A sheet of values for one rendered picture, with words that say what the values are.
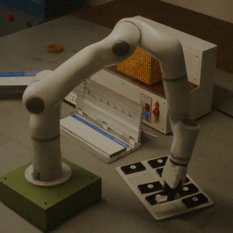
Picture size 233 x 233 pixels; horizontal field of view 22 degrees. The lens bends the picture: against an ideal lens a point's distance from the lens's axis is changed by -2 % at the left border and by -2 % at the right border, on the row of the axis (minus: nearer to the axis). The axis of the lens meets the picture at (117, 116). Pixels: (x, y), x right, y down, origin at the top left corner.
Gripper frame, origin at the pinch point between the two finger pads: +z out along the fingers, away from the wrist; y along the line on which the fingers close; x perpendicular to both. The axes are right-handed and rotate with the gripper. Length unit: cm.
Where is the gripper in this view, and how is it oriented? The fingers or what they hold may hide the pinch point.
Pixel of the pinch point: (169, 193)
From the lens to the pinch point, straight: 239.7
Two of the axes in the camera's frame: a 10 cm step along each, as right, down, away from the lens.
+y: 4.1, 4.5, -7.9
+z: -2.1, 8.9, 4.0
